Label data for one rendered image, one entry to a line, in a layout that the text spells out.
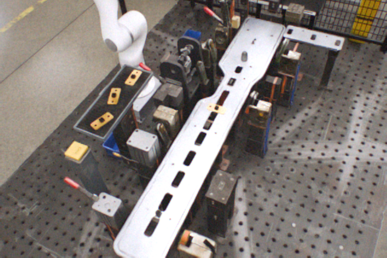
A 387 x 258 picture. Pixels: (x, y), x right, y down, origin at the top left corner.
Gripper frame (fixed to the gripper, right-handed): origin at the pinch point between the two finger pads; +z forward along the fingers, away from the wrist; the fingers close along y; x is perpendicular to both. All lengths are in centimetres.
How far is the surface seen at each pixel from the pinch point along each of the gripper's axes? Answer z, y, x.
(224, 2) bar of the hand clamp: 23.6, 9.7, 34.0
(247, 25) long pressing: 45, 18, 48
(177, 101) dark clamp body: 40.4, 9.3, -17.1
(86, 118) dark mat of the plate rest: 29, -13, -47
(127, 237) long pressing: 45, 19, -76
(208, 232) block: 74, 39, -53
